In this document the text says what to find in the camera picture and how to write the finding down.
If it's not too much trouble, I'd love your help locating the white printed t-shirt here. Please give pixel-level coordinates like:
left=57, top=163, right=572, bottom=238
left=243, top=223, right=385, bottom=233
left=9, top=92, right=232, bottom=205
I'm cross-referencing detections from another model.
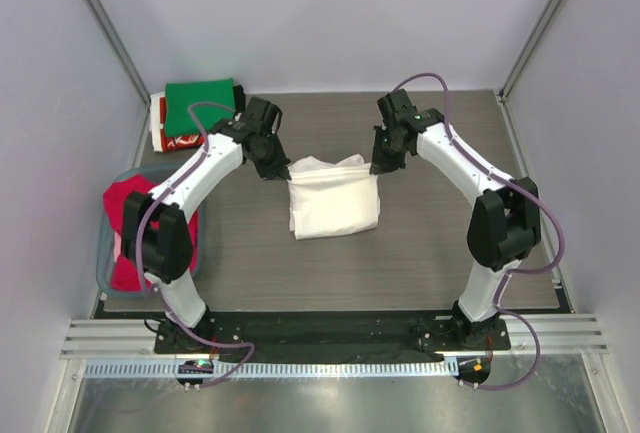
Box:
left=288, top=154, right=380, bottom=240

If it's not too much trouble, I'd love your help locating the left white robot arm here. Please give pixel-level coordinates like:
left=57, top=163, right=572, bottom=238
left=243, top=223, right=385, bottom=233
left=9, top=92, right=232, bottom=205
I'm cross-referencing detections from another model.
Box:
left=121, top=97, right=290, bottom=352

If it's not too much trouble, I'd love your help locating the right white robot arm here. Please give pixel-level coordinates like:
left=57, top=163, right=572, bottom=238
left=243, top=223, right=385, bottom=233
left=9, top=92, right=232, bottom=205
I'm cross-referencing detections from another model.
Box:
left=370, top=89, right=541, bottom=349

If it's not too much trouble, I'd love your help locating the folded red printed t-shirt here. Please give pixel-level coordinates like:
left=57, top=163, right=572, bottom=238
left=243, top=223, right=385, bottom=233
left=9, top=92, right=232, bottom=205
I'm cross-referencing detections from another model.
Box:
left=154, top=96, right=203, bottom=153

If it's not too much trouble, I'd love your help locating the folded white t-shirt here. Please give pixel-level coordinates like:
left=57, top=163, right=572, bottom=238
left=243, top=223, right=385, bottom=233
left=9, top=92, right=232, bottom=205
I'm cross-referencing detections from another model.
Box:
left=149, top=91, right=165, bottom=153

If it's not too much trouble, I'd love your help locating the grey laundry basket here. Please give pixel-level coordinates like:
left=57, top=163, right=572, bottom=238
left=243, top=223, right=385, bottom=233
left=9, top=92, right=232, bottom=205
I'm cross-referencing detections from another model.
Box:
left=95, top=163, right=179, bottom=299

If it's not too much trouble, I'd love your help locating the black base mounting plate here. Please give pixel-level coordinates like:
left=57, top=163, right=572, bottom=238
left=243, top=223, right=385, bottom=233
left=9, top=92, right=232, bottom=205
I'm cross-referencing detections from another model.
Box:
left=152, top=307, right=511, bottom=365

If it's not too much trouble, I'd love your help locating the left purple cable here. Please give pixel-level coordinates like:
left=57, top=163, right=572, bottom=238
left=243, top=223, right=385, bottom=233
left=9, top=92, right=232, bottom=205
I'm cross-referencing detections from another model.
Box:
left=134, top=101, right=257, bottom=390

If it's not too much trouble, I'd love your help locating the right aluminium corner post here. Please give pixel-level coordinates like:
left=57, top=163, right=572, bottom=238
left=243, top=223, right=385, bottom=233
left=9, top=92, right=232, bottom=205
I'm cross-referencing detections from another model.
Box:
left=498, top=0, right=567, bottom=103

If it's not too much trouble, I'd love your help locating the aluminium corner post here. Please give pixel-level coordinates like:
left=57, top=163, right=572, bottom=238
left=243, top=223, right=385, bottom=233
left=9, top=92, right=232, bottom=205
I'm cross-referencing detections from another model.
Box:
left=84, top=0, right=150, bottom=105
left=498, top=0, right=567, bottom=103

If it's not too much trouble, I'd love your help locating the slotted grey cable duct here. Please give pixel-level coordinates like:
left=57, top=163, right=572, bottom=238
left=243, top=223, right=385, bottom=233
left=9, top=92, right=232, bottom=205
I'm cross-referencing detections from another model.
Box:
left=84, top=358, right=458, bottom=380

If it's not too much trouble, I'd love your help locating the left aluminium corner post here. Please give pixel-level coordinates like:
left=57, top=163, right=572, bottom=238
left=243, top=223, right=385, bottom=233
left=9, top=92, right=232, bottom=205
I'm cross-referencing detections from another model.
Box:
left=84, top=0, right=150, bottom=105

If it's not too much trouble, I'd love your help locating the aluminium frame rail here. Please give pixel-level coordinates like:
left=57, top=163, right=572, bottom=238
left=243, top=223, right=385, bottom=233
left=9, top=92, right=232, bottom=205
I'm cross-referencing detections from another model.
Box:
left=59, top=314, right=608, bottom=360

